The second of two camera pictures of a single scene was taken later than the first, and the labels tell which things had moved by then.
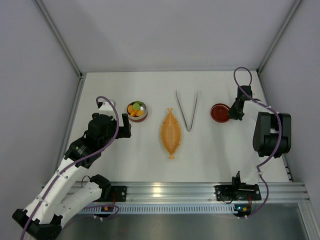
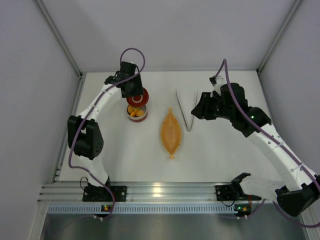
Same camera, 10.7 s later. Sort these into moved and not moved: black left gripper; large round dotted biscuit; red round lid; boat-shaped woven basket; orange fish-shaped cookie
Moved: black left gripper; red round lid
Not moved: large round dotted biscuit; boat-shaped woven basket; orange fish-shaped cookie
